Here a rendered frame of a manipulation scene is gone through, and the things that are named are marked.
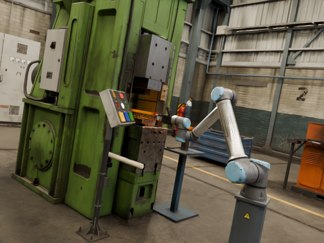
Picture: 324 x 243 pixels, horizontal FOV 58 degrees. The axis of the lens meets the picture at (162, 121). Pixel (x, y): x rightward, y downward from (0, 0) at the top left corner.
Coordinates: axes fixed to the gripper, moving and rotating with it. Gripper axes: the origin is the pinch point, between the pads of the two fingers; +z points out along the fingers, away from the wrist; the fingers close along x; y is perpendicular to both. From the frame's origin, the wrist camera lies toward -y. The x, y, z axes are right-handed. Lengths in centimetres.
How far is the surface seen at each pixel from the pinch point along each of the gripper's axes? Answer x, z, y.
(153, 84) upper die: -4.7, 7.7, -27.1
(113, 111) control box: -70, -16, 1
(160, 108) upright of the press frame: 29.5, 21.3, -5.1
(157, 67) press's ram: -2.7, 8.0, -44.2
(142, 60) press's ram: -18, 15, -47
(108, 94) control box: -73, -11, -11
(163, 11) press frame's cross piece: 9, 24, -102
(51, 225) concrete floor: -77, 26, 106
